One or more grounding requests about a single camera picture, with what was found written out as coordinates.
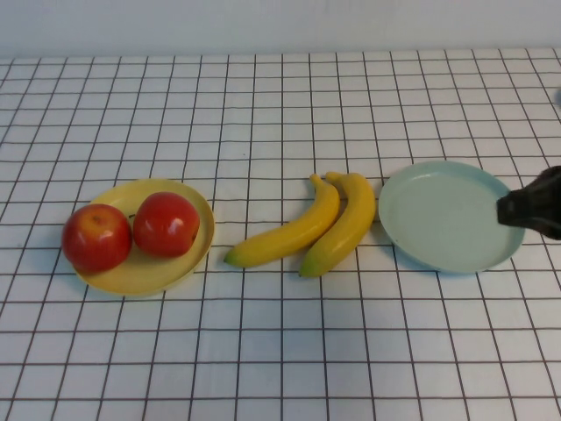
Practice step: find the dark red apple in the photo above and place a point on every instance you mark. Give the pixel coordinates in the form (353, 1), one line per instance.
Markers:
(166, 223)

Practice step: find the white grid-pattern tablecloth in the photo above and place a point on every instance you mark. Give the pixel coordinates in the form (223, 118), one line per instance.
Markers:
(280, 351)

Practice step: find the yellow round plate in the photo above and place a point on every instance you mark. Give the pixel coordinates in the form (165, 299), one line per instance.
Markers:
(162, 276)

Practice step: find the red apple with yellow top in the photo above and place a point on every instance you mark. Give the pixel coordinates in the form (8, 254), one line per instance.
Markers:
(96, 241)

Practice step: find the yellow banana with thin stem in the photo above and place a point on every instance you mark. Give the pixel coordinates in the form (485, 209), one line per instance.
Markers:
(285, 237)

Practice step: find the yellow banana with green end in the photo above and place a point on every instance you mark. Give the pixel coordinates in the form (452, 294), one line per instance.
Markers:
(346, 223)

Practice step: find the pale blue-green round plate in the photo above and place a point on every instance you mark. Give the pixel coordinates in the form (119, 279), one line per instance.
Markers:
(451, 219)

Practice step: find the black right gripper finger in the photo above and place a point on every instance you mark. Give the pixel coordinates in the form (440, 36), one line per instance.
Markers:
(534, 208)

